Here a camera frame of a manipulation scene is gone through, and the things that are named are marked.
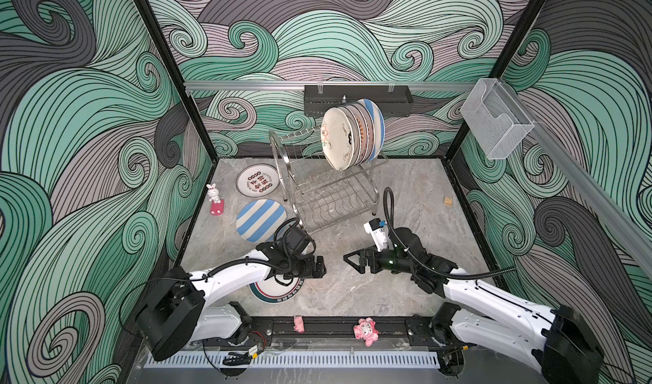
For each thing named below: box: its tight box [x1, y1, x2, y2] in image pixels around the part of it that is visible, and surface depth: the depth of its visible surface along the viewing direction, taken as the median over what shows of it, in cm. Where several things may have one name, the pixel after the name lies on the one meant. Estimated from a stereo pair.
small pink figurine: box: [293, 315, 305, 334], surface depth 74 cm
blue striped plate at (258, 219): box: [236, 198, 287, 243], surface depth 102 cm
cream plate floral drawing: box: [320, 107, 355, 171], surface depth 83 cm
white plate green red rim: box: [248, 273, 305, 305], surface depth 81 cm
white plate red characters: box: [236, 163, 281, 198], surface depth 113 cm
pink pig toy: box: [353, 316, 380, 347], surface depth 73 cm
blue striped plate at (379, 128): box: [357, 98, 386, 162], surface depth 75 cm
